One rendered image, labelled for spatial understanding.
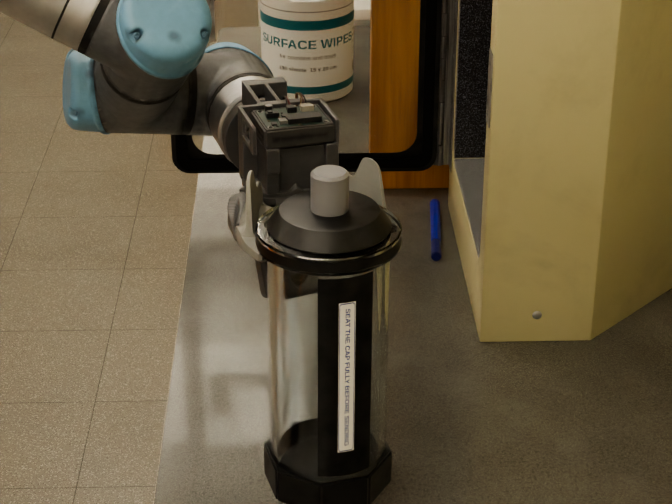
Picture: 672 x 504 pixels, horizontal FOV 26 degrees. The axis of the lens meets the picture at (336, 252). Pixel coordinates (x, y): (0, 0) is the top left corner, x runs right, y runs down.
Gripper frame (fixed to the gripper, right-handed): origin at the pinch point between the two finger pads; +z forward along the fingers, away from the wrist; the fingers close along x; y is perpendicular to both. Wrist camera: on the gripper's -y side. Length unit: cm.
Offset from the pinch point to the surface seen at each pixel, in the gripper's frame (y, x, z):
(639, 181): -7.8, 37.8, -22.0
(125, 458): -116, 1, -149
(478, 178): -15, 30, -43
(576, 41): 7.8, 28.8, -19.7
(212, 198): -23, 4, -63
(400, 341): -23.1, 14.5, -24.3
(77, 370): -115, -3, -186
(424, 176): -21, 29, -58
